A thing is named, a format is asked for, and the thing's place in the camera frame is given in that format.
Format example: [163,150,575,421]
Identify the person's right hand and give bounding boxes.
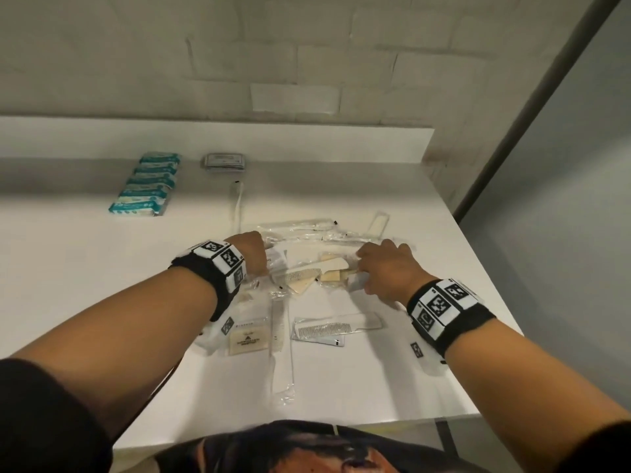
[356,238,440,309]

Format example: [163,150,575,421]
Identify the person's left hand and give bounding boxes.
[224,231,269,279]

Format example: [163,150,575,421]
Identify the teal wet wipe packets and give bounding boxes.
[108,151,182,217]

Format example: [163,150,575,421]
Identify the person's left forearm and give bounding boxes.
[9,265,218,439]

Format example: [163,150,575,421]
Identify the person's right forearm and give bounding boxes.
[443,317,631,473]

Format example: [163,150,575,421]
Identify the dark table leg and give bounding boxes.
[436,418,459,459]

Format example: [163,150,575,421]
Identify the dark door frame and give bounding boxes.
[452,0,624,225]

